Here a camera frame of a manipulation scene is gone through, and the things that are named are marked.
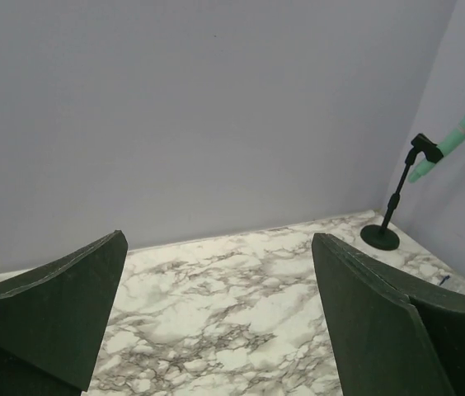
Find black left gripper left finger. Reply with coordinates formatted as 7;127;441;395
0;230;128;395

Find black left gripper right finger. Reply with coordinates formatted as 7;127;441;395
312;233;465;395

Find black round-base microphone stand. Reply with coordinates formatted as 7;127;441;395
360;134;444;251

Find mint green microphone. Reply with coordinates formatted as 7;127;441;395
408;116;465;183

